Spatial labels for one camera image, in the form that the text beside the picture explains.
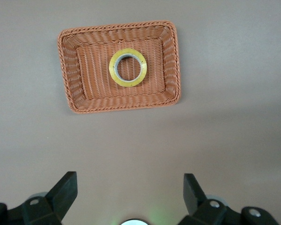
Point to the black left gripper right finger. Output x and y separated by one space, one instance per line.
193 197

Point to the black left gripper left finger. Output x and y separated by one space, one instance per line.
62 194

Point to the brown table cloth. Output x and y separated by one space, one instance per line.
224 140

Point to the yellow tape roll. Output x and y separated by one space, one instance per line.
113 70

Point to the brown woven basket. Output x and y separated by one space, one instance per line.
89 70

